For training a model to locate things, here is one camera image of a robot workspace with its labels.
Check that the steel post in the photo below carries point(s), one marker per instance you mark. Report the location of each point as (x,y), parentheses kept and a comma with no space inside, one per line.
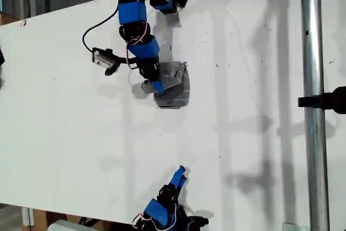
(313,79)

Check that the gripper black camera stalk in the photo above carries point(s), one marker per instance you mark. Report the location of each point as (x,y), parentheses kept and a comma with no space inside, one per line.
(120,60)

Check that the brown cardboard box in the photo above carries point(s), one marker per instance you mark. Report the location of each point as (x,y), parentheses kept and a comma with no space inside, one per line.
(6,19)
(54,216)

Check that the clear glass plate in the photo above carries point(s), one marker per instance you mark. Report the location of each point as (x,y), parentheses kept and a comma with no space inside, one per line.
(294,227)

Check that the black clamp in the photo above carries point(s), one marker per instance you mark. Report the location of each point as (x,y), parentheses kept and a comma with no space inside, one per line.
(324,101)

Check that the white plastic container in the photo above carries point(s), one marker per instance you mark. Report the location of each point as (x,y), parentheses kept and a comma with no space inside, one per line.
(65,226)

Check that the grey white-striped towel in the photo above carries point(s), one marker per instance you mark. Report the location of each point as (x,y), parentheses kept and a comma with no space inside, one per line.
(175,90)

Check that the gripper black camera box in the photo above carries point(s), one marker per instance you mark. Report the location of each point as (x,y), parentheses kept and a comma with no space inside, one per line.
(102,58)
(198,223)

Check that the black object at table edge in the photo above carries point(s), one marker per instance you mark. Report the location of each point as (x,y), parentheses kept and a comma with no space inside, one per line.
(1,58)

